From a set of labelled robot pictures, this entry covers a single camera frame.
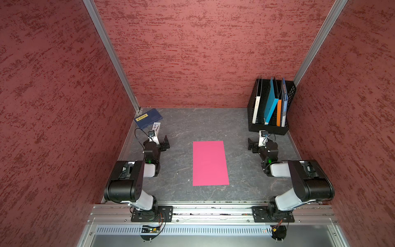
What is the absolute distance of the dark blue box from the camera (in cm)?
112

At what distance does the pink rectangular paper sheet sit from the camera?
34.1 inches

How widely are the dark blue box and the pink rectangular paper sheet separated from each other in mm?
362
